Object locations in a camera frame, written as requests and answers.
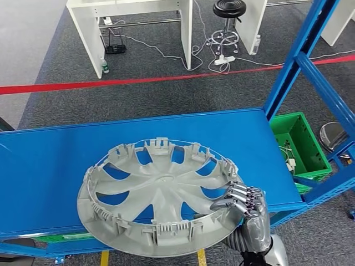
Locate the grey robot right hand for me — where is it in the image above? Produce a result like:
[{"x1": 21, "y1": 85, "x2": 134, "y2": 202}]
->
[{"x1": 210, "y1": 181, "x2": 273, "y2": 255}]

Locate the grey plastic wheel cover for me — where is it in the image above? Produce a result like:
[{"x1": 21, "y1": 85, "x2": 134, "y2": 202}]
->
[{"x1": 76, "y1": 137, "x2": 245, "y2": 258}]

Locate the shiny chrome part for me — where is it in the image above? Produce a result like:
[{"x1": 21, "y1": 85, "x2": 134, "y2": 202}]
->
[{"x1": 319, "y1": 121, "x2": 350, "y2": 159}]

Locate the blue metal shelf rack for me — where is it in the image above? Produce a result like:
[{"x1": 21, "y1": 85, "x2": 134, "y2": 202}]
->
[{"x1": 0, "y1": 0, "x2": 355, "y2": 263}]

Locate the green plastic crate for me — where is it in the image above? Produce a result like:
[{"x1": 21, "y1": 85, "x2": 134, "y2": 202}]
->
[
  {"x1": 269, "y1": 111, "x2": 333, "y2": 195},
  {"x1": 33, "y1": 232, "x2": 96, "y2": 243}
]

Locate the clear plastic bottle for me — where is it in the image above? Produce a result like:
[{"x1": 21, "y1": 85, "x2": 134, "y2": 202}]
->
[{"x1": 252, "y1": 34, "x2": 261, "y2": 56}]

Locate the white desk with metal bar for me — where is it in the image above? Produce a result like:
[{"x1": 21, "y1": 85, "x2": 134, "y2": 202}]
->
[{"x1": 236, "y1": 0, "x2": 311, "y2": 56}]

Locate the black round stool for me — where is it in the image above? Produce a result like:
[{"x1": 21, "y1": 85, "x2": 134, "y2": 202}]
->
[{"x1": 206, "y1": 0, "x2": 247, "y2": 54}]

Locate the white desk panel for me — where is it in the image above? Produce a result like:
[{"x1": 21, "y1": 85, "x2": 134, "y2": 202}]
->
[{"x1": 321, "y1": 0, "x2": 355, "y2": 47}]

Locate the wide white desk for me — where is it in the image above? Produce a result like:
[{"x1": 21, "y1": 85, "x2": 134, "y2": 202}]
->
[{"x1": 66, "y1": 0, "x2": 193, "y2": 80}]

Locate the dark grey metal beam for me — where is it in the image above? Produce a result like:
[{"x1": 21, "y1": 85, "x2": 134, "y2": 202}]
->
[{"x1": 0, "y1": 116, "x2": 14, "y2": 132}]

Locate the white connector cable bundle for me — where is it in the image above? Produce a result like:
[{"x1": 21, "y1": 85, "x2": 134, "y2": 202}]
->
[{"x1": 279, "y1": 145, "x2": 296, "y2": 173}]

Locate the white power cable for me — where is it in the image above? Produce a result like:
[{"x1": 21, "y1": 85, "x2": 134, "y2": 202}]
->
[
  {"x1": 234, "y1": 49, "x2": 355, "y2": 68},
  {"x1": 105, "y1": 18, "x2": 204, "y2": 72},
  {"x1": 191, "y1": 0, "x2": 230, "y2": 74}
]

